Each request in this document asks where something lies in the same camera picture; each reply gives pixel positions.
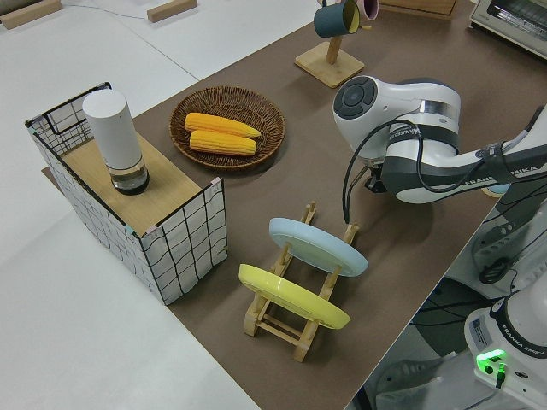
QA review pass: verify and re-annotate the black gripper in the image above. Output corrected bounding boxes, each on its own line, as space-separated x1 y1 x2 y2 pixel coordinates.
362 164 388 195

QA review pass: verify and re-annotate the light blue plate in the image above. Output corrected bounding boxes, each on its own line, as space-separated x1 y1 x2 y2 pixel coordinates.
268 216 369 279

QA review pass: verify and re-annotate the yellow plate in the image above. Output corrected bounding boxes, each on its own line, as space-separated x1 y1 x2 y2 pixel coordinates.
238 263 352 331

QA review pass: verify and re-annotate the wooden plate rack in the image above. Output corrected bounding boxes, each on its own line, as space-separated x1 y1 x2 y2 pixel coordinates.
243 199 361 363

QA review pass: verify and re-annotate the brown table mat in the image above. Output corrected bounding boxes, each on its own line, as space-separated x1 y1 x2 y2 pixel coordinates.
41 0 547 410

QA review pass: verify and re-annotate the wooden mug tree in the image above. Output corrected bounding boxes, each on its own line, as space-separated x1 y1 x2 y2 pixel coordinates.
293 0 373 90

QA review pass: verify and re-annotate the round wicker basket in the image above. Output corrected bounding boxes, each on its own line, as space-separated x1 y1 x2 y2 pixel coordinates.
169 86 286 169

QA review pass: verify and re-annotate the yellow corn cob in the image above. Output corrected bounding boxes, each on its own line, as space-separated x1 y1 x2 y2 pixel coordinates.
184 112 262 139
188 129 258 157

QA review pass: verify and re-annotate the dark teal mug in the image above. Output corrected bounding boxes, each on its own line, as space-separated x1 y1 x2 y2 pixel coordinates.
313 0 362 38

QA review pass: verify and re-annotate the pink mug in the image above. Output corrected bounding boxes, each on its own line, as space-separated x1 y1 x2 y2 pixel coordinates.
357 0 379 22

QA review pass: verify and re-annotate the white toaster oven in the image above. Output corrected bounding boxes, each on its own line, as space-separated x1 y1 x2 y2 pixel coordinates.
468 0 547 62

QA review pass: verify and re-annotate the wooden board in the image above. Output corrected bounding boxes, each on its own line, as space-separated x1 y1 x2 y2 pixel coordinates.
59 134 203 234

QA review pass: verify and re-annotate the wooden block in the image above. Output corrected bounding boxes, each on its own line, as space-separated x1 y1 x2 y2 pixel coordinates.
0 0 62 31
146 0 199 23

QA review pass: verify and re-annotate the white cylindrical bottle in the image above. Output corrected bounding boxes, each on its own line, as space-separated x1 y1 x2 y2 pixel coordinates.
82 88 151 196

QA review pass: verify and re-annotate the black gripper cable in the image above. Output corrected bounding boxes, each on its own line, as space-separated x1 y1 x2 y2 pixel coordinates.
341 118 547 226

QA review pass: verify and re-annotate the black coiled cable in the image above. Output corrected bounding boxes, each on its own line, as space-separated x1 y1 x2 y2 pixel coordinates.
478 257 513 285

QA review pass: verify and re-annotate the gray metal bracket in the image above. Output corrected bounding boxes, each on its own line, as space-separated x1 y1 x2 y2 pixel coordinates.
362 356 448 410

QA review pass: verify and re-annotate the wire basket with grid cloth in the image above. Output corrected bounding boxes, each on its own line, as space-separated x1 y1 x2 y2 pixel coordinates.
24 80 230 307

